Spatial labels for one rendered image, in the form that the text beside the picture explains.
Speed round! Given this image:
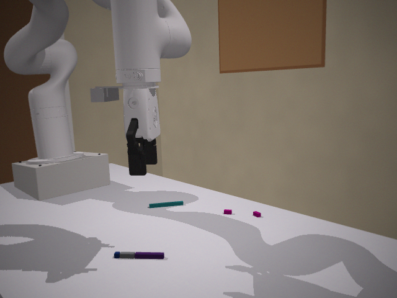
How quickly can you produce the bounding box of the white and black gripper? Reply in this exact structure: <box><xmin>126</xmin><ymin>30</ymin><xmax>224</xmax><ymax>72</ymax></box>
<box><xmin>119</xmin><ymin>85</ymin><xmax>161</xmax><ymax>176</ymax></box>

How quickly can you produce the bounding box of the purple rod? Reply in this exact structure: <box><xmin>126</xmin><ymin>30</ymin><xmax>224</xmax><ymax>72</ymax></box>
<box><xmin>135</xmin><ymin>252</ymin><xmax>164</xmax><ymax>259</ymax></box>

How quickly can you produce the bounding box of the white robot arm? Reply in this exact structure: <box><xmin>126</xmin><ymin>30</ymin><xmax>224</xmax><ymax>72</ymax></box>
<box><xmin>4</xmin><ymin>0</ymin><xmax>192</xmax><ymax>165</ymax></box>

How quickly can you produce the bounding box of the grey rod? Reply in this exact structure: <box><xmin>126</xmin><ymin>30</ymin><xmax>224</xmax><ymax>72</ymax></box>
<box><xmin>120</xmin><ymin>252</ymin><xmax>135</xmax><ymax>259</ymax></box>

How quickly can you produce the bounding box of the teal rectangular rod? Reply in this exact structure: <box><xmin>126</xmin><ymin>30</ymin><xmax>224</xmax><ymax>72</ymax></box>
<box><xmin>149</xmin><ymin>201</ymin><xmax>184</xmax><ymax>208</ymax></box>

